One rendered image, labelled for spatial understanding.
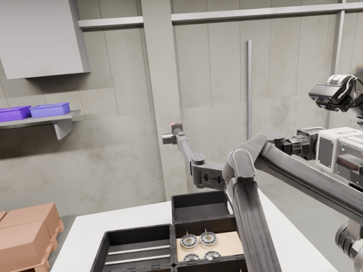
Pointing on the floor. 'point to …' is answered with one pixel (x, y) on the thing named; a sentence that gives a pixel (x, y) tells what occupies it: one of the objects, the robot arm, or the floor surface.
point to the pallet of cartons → (28, 238)
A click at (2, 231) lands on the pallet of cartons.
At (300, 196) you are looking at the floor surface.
